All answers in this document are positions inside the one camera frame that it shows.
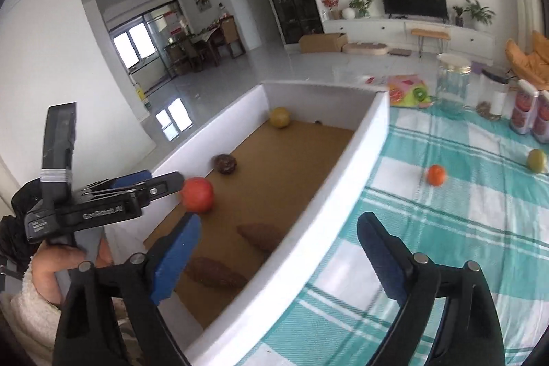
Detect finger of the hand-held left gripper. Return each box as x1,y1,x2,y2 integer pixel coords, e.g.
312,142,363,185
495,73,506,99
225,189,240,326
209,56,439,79
112,170,152,188
128,171,185,202

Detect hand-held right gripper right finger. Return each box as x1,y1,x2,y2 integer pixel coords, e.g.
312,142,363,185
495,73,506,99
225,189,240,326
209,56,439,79
357,212,507,366

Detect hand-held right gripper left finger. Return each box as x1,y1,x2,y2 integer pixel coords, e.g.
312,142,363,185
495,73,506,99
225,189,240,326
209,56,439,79
54,212,202,366

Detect red apple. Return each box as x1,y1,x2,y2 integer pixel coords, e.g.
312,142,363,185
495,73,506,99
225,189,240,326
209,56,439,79
181,176,214,213

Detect long brown fruit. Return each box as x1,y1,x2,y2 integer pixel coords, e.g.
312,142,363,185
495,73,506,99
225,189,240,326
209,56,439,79
184,257,249,288

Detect dark wrinkled passion fruit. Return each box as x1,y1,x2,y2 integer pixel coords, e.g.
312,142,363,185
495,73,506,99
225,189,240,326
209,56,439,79
213,154,238,175

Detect oval brown fruit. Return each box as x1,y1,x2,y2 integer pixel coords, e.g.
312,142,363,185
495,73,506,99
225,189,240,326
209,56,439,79
236,224,286,254

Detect white cardboard box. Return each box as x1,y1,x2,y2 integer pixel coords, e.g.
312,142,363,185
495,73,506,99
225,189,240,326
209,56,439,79
101,81,391,366

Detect yellow round fruit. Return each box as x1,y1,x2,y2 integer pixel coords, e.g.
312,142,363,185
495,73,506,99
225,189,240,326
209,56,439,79
269,107,292,129

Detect person's left forearm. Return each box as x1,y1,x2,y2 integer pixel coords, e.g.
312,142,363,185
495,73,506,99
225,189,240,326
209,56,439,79
0,259,65,366

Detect person's left hand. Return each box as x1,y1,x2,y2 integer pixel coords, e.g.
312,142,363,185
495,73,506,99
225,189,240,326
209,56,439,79
32,239,114,304

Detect green checked tablecloth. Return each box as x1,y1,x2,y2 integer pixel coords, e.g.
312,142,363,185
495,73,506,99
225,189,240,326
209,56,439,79
236,92,549,366

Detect small orange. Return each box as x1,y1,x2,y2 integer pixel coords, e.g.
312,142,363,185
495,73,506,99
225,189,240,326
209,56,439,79
427,164,448,187

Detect dining table and chairs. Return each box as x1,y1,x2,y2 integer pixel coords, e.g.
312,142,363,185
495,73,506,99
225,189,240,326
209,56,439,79
164,15,245,75

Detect fruit printed carton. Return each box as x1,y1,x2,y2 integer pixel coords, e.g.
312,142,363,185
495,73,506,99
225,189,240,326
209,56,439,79
388,74,432,108

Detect yellow-green round fruit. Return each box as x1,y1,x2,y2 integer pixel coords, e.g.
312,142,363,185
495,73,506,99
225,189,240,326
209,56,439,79
527,149,547,173

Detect glass jar gold lid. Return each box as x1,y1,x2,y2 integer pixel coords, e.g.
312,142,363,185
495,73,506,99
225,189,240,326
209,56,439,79
436,53,471,111

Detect glass jar black lid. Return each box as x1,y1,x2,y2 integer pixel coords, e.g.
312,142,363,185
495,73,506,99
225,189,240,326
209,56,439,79
478,66,511,120

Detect pink can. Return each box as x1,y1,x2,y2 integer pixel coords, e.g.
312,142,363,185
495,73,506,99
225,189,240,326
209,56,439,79
532,89,549,144
510,80,539,135

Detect beige pet bed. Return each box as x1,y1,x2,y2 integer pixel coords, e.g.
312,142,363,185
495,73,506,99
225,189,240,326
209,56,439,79
343,41,389,58

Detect brown cardboard box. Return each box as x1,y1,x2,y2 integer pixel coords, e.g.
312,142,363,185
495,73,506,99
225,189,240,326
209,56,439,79
299,32,348,55

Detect small wooden stool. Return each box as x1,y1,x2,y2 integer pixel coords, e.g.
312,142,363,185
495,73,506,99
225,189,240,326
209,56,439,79
411,28,451,58

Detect white television cabinet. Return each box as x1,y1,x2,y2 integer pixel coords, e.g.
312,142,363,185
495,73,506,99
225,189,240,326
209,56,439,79
322,15,507,64

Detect orange lounge chair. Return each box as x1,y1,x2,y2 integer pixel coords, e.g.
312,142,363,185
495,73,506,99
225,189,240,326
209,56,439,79
505,31,549,88

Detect green plant in vase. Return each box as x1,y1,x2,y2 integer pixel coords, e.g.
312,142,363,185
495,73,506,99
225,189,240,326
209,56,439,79
348,0,373,19

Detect large potted green plant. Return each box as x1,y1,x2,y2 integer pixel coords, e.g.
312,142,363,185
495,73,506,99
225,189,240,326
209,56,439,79
463,0,496,28

